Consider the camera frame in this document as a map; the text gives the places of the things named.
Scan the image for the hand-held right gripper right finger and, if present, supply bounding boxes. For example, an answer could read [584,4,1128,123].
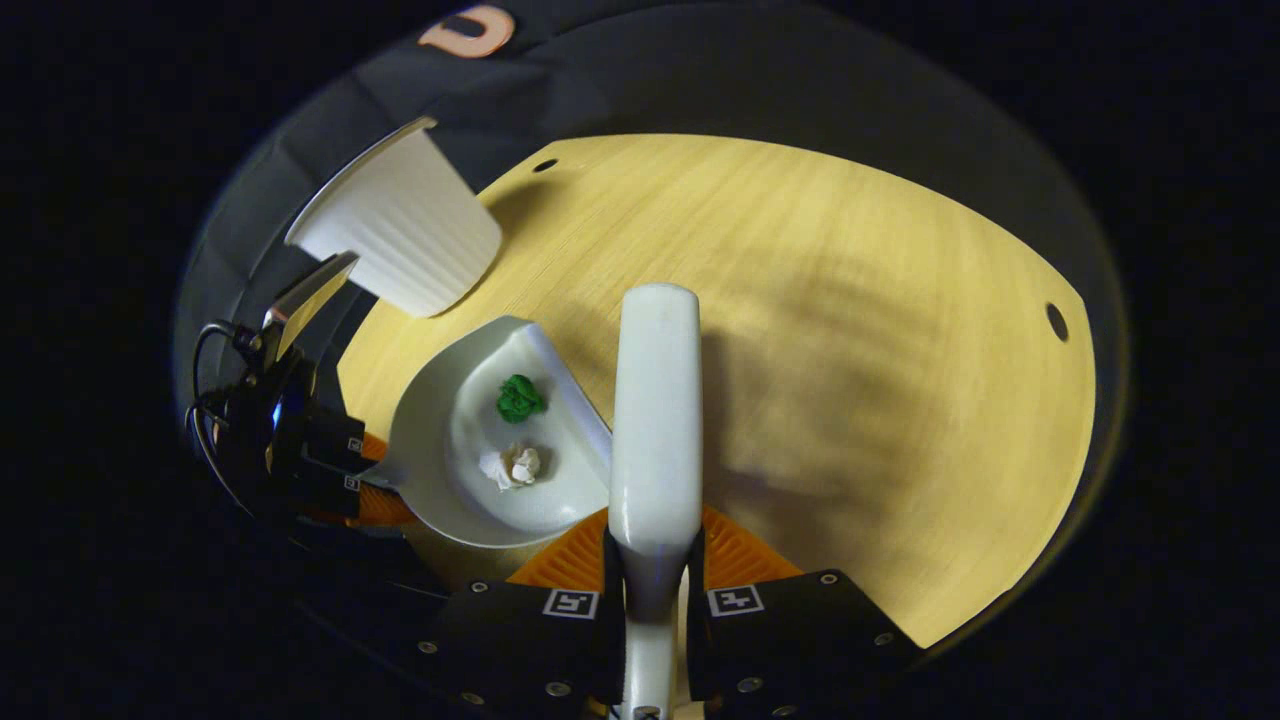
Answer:
[685,505,926,720]

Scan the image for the black cable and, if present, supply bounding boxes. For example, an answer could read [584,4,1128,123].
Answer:
[185,320,263,491]

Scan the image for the small white broom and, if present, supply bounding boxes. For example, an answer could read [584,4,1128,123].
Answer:
[608,283,704,720]

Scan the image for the white paper trash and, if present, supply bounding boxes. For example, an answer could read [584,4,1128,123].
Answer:
[478,442,542,491]

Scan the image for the white ribbed garbage bin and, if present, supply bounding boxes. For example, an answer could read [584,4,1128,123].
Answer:
[285,116,503,319]

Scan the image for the green paper trash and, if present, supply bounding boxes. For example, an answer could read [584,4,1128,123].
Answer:
[496,374,548,424]

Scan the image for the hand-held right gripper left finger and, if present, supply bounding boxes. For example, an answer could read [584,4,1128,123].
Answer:
[420,507,626,720]

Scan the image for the white dustpan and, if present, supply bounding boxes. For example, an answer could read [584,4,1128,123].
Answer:
[385,316,613,549]

